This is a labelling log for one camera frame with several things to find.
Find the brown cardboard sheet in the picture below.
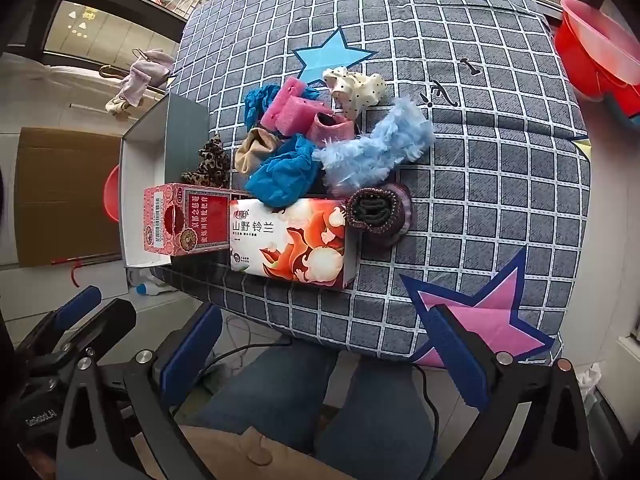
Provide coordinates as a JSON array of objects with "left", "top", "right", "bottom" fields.
[{"left": 14, "top": 127, "right": 124, "bottom": 267}]

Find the red plastic basin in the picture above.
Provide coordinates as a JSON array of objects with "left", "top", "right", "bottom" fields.
[{"left": 554, "top": 0, "right": 640, "bottom": 102}]

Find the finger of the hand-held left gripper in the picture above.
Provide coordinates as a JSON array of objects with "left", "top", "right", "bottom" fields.
[
  {"left": 20, "top": 285, "right": 103, "bottom": 347},
  {"left": 15, "top": 299, "right": 137, "bottom": 376}
]

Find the white bottle with blue cap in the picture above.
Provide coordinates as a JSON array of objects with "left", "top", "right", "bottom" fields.
[{"left": 131, "top": 280, "right": 172, "bottom": 299}]

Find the tan board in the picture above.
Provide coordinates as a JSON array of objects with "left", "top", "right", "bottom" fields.
[{"left": 177, "top": 424, "right": 323, "bottom": 480}]

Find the pink knit sock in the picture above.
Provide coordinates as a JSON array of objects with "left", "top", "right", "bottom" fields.
[{"left": 305, "top": 112, "right": 354, "bottom": 149}]

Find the white polka dot scrunchie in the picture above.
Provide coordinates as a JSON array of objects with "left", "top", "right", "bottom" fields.
[{"left": 321, "top": 66, "right": 388, "bottom": 120}]

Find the glass window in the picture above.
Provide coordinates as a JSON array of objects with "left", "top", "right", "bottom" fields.
[{"left": 30, "top": 0, "right": 211, "bottom": 68}]

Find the person's right leg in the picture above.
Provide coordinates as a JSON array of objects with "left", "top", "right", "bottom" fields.
[{"left": 312, "top": 355, "right": 437, "bottom": 480}]

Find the person's left leg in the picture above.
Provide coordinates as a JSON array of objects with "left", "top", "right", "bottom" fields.
[{"left": 187, "top": 346, "right": 346, "bottom": 456}]

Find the person's leg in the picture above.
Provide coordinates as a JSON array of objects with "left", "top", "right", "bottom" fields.
[
  {"left": 312, "top": 355, "right": 437, "bottom": 480},
  {"left": 187, "top": 346, "right": 346, "bottom": 456}
]

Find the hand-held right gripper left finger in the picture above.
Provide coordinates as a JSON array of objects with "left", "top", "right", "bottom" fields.
[{"left": 55, "top": 303, "right": 225, "bottom": 480}]

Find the purple knit sock roll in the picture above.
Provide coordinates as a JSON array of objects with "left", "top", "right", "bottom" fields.
[{"left": 345, "top": 182, "right": 416, "bottom": 247}]

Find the cream hanging cloth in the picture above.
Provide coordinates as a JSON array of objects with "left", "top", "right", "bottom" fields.
[{"left": 104, "top": 92, "right": 132, "bottom": 117}]

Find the floral tissue pack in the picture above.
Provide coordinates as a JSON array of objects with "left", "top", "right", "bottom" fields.
[{"left": 228, "top": 197, "right": 359, "bottom": 291}]

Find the light blue fluffy scrunchie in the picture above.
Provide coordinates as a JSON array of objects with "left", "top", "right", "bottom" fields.
[{"left": 314, "top": 96, "right": 436, "bottom": 197}]

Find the beige knit sock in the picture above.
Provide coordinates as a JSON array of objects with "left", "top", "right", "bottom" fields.
[{"left": 234, "top": 127, "right": 281, "bottom": 177}]

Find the white plastic bag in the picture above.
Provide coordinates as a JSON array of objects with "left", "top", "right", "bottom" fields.
[{"left": 574, "top": 361, "right": 609, "bottom": 402}]

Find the leopard print scrunchie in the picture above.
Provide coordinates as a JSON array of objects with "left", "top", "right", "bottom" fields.
[{"left": 181, "top": 134, "right": 232, "bottom": 188}]

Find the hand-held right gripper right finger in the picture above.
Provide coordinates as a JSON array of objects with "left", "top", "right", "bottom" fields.
[{"left": 424, "top": 304, "right": 601, "bottom": 480}]

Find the pale pink hanging cloth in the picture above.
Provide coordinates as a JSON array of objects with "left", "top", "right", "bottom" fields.
[{"left": 121, "top": 49, "right": 177, "bottom": 109}]

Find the gold metal rack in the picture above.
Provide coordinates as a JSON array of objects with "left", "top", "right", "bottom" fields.
[{"left": 98, "top": 48, "right": 151, "bottom": 81}]

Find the grey checked star blanket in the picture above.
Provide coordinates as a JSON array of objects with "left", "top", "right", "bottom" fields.
[{"left": 150, "top": 0, "right": 595, "bottom": 367}]

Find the pink yellow box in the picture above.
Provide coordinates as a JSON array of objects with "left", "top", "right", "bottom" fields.
[{"left": 143, "top": 182, "right": 236, "bottom": 257}]

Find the grey cardboard box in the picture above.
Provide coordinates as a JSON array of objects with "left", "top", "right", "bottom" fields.
[{"left": 119, "top": 91, "right": 236, "bottom": 268}]

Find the blue cloth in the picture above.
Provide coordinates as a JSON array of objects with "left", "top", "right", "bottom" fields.
[
  {"left": 245, "top": 134, "right": 324, "bottom": 209},
  {"left": 243, "top": 84, "right": 321, "bottom": 131}
]

